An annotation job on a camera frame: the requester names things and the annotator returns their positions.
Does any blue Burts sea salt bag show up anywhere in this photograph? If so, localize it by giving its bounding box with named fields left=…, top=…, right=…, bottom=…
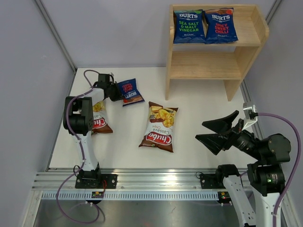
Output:
left=173, top=9, right=206, bottom=44

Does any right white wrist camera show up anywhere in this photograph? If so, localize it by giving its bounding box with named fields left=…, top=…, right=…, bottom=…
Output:
left=242, top=102, right=258, bottom=130

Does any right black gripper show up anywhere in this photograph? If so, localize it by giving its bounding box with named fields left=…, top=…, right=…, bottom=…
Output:
left=196, top=110, right=265, bottom=161

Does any blue Burts chilli bag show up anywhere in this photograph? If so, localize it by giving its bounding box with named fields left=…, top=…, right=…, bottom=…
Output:
left=117, top=78, right=145, bottom=107
left=204, top=8, right=238, bottom=44

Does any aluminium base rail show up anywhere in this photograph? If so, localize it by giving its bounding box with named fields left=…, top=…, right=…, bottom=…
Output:
left=32, top=168, right=289, bottom=201

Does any left Chuba cassava chips bag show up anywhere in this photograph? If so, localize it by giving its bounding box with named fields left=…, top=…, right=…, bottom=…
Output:
left=92, top=101, right=113, bottom=134

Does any large Chuba cassava chips bag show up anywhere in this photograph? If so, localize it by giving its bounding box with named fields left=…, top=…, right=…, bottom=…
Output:
left=139, top=102, right=178, bottom=153

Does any wooden two-tier shelf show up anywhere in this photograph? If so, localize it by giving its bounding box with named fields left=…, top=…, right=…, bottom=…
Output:
left=165, top=4, right=269, bottom=101

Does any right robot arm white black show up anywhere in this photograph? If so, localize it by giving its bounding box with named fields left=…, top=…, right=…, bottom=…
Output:
left=195, top=110, right=291, bottom=227

